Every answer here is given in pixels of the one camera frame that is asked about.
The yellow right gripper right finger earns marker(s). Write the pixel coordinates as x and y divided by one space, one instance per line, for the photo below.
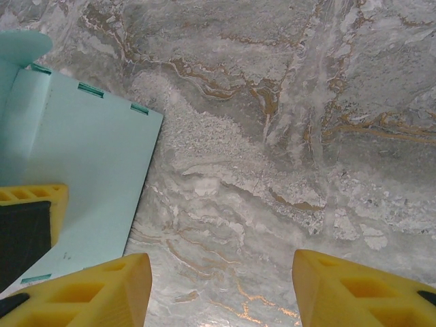
361 293

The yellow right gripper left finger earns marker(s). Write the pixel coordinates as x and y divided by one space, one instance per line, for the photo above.
85 296

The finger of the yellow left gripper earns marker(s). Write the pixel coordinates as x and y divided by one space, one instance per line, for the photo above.
24 221

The light blue paper box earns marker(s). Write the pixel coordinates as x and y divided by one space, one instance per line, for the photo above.
88 143

